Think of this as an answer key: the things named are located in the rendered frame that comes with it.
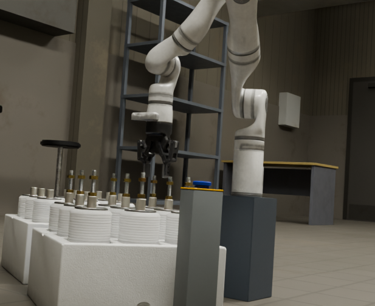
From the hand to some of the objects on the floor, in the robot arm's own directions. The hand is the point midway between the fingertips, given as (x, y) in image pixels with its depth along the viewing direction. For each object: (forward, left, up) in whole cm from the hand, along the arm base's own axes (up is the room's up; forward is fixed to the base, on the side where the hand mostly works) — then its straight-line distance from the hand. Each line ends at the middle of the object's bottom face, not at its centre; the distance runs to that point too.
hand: (155, 172), depth 167 cm
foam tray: (+16, +5, -35) cm, 39 cm away
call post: (+24, +34, -35) cm, 54 cm away
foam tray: (-10, -43, -35) cm, 57 cm away
